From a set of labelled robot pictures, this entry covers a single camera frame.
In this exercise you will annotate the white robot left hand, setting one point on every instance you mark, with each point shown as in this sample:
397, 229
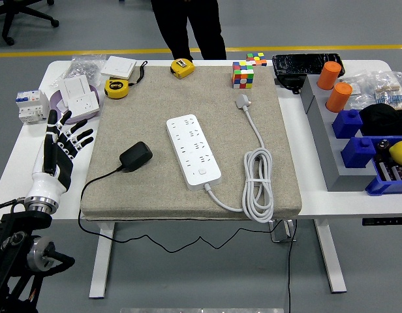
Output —
46, 184

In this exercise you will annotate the black plug adapter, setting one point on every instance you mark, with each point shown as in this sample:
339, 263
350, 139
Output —
135, 156

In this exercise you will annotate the white power strip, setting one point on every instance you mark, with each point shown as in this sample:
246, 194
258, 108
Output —
194, 153

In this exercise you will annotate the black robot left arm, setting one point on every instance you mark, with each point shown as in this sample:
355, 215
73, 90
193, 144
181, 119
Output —
21, 225

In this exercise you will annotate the white circuit breaker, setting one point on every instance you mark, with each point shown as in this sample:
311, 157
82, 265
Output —
31, 107

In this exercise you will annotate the purple bowl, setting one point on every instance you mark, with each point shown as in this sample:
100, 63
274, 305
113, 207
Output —
55, 101

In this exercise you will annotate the white table leg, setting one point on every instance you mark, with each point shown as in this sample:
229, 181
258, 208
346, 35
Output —
331, 261
101, 261

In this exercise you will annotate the clear bag of screws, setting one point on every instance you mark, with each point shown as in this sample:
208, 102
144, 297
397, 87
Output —
83, 66

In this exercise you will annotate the black office chair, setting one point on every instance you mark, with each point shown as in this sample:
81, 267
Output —
8, 40

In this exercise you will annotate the beige fabric mat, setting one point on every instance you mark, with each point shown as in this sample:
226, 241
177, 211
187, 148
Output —
233, 146

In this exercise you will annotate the person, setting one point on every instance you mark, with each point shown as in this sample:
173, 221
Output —
207, 32

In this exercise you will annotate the large colourful puzzle cube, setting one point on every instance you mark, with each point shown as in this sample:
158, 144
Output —
242, 76

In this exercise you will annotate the small colourful puzzle cube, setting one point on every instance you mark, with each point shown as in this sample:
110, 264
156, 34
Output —
256, 59

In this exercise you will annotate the black power brick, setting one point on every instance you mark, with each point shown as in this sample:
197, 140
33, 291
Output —
289, 83

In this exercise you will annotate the black cracked tray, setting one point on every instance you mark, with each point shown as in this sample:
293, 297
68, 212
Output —
299, 65

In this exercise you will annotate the grey stepped block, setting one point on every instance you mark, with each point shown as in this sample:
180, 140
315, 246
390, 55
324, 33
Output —
328, 143

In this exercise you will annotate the orange cylinder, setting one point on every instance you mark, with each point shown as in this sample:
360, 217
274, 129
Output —
328, 76
338, 98

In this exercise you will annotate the blue block with knob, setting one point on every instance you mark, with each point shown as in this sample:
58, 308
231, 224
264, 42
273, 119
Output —
347, 125
357, 155

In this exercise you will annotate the clear plastic bag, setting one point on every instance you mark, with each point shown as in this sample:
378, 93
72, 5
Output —
359, 86

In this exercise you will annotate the blue plastic bin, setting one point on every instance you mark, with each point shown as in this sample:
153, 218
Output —
383, 187

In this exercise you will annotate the dark round knob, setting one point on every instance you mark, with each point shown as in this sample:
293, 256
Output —
382, 145

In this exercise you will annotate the black desk control panel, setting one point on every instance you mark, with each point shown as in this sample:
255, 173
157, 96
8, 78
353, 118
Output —
385, 221

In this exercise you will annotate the black cloth bundle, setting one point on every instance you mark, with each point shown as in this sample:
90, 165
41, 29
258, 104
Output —
383, 120

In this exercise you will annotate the clear bag of resistors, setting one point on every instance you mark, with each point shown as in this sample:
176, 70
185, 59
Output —
388, 91

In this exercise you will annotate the yellow lemon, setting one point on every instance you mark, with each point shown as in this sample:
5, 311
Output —
400, 152

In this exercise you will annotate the white wall socket panel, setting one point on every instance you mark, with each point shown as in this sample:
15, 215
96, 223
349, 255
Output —
82, 104

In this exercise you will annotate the white wall switch panel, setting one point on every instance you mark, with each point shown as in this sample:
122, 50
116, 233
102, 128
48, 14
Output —
75, 85

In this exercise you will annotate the white flat switch box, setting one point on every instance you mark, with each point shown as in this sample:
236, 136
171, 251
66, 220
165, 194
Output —
117, 66

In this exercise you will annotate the silver metal bracket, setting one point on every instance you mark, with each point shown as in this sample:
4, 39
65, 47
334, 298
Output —
281, 233

